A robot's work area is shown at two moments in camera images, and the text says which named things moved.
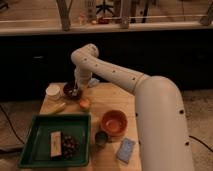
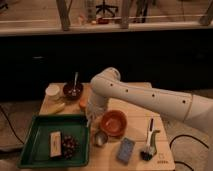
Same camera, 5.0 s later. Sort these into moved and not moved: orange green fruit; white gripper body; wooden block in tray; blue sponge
Moved: white gripper body
Not moved: orange green fruit; wooden block in tray; blue sponge
